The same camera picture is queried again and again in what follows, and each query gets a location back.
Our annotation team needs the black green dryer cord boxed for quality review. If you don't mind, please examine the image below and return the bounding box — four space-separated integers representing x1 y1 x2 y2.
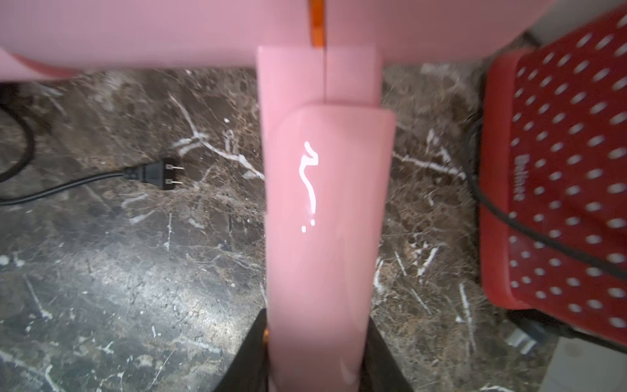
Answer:
0 102 186 207

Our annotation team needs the black toaster cord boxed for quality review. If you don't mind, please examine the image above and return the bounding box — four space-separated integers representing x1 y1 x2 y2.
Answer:
459 114 627 354

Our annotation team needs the pink hair dryer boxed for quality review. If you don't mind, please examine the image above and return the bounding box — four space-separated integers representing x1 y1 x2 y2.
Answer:
1 1 550 391

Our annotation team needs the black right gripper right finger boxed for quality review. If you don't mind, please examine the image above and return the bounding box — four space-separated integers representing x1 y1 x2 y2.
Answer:
359 318 413 392

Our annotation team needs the red polka dot toaster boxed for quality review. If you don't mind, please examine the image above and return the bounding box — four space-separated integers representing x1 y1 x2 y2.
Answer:
479 6 626 344

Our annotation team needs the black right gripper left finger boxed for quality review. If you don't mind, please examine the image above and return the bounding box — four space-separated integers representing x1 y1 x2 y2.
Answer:
213 309 269 392

